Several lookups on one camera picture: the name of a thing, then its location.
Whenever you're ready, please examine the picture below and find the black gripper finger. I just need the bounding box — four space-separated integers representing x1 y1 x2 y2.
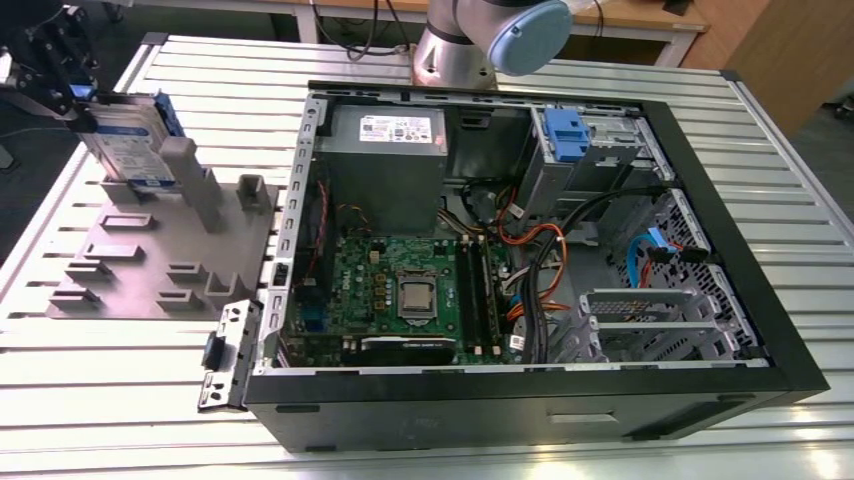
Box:
0 47 95 135
39 29 99 104

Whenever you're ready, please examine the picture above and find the hard disk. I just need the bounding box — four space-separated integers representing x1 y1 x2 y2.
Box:
66 83 190 194

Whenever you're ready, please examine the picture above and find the metal disk bay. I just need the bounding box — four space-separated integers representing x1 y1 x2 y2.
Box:
577 287 769 365

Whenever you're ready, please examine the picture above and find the grey parts rack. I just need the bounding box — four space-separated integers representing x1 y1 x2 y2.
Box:
47 138 282 321

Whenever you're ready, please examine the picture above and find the grey power supply unit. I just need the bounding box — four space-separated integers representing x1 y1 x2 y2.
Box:
312 103 450 240

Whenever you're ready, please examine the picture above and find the green motherboard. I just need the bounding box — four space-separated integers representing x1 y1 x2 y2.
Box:
283 233 526 366

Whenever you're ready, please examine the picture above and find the CPU socket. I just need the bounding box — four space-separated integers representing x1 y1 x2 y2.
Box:
394 268 441 327

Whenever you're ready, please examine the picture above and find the silver CPU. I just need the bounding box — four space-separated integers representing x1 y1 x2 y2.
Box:
402 282 434 312

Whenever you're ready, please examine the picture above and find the black graphics card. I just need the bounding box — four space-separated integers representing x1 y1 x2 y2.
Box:
338 333 461 367

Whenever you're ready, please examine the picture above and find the blue plastic bay latch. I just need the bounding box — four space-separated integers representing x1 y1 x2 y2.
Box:
542 107 594 164

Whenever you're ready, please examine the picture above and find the black RAM slot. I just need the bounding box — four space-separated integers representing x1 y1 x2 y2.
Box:
478 234 506 357
458 234 483 357

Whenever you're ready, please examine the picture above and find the metal optical drive cage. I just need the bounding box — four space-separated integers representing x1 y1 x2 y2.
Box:
518 103 674 224

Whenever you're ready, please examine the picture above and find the wooden desk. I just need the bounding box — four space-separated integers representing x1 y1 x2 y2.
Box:
566 0 710 69

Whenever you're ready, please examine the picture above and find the black open PC case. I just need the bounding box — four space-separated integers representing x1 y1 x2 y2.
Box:
240 78 833 454

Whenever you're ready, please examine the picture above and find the brown wooden cabinet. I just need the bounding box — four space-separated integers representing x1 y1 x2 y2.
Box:
679 0 854 137

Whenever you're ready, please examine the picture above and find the white metal table frame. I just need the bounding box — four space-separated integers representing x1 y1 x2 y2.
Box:
99 0 432 45

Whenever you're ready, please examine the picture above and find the thin red twisted wire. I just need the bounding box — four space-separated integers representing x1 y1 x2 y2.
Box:
311 175 334 291

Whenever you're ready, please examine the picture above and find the metal expansion slot retainer bracket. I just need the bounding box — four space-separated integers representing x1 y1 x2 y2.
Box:
196 298 263 414

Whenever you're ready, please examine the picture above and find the orange power wire bundle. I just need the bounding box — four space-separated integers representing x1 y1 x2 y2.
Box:
497 223 575 324

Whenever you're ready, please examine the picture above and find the thick black cable bundle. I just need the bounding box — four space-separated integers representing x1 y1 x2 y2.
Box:
519 183 673 365

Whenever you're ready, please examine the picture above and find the blue data wire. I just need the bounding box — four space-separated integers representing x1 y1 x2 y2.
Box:
625 226 674 291

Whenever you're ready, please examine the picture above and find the red wire with black plug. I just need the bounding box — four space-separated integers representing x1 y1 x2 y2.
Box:
657 242 710 264

